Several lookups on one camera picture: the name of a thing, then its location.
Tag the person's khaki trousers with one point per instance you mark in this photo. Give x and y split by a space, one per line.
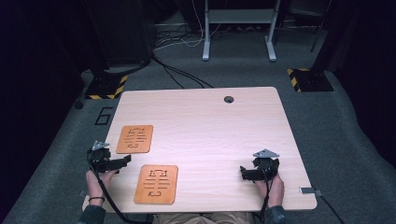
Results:
204 218

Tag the small dark round object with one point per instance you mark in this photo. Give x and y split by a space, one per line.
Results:
78 104

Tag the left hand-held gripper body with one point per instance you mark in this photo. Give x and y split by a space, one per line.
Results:
100 158

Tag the large dark stand cabinet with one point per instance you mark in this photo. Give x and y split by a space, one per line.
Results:
121 31

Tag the person's left hand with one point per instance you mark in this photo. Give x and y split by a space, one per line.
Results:
97 185

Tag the orange cut-out wooden board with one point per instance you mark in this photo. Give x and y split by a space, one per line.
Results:
156 184
134 139

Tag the person's right hand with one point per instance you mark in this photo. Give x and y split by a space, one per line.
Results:
274 191

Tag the striped-edge black base plate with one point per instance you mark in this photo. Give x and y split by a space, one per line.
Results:
311 80
104 87

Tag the grey metal table bracket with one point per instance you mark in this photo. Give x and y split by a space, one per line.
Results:
82 193
309 190

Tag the black wristband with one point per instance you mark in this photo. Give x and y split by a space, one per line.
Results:
96 198

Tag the dark stand post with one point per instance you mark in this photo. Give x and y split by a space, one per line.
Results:
333 34

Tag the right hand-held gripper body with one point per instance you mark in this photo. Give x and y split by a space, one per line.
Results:
266 165

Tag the white metal desk frame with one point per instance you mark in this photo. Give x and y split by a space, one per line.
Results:
238 16

